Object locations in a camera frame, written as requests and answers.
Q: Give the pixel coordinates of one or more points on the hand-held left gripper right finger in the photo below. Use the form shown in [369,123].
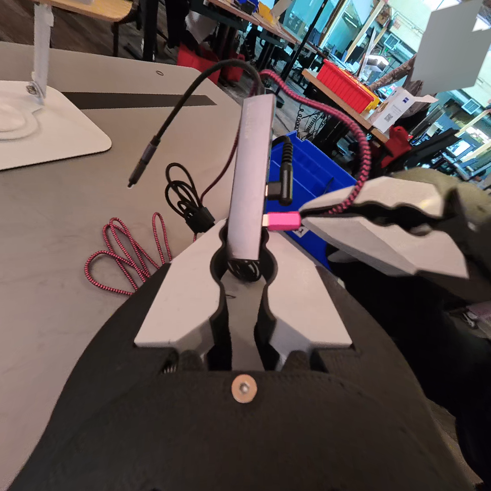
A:
[307,307]

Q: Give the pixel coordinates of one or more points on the person's right forearm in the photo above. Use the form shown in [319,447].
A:
[402,326]

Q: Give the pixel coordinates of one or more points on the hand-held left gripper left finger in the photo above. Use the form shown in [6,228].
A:
[180,307]

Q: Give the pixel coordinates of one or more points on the grey usb hub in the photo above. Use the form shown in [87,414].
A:
[249,172]

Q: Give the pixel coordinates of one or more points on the white cardboard box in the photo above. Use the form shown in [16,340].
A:
[399,109]

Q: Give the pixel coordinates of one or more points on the red ribbed plastic bin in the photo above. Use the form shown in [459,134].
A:
[345,84]

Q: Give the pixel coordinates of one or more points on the wooden workbench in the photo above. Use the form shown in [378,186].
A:
[356,115]
[268,27]

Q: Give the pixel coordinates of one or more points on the white adjustable stand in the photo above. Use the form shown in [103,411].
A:
[57,134]

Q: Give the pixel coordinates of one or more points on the grey usb plug adapter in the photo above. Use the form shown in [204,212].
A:
[144,159]

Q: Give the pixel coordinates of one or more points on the blue plastic bin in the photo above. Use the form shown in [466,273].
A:
[307,168]

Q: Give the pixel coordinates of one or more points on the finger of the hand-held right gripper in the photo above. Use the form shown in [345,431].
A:
[402,249]
[402,191]

